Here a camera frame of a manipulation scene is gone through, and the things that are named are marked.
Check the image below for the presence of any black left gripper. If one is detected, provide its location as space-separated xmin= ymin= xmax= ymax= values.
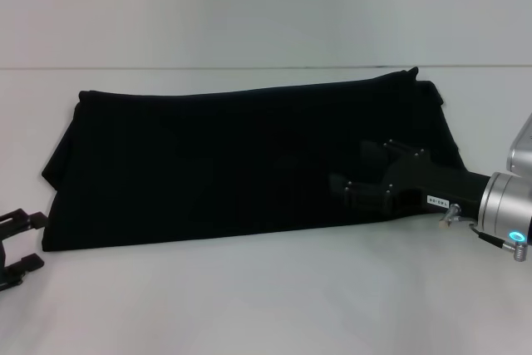
xmin=0 ymin=210 xmax=48 ymax=292

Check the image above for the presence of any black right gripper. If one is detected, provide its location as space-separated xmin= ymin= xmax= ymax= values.
xmin=329 ymin=138 xmax=492 ymax=219

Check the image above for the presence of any black shirt with FREE print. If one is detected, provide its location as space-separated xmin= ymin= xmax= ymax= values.
xmin=40 ymin=66 xmax=471 ymax=254

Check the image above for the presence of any silver plug on right gripper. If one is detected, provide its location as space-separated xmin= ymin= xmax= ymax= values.
xmin=439 ymin=202 xmax=463 ymax=230

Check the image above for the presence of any right arm dark cable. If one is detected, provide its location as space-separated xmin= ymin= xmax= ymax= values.
xmin=468 ymin=223 xmax=530 ymax=264

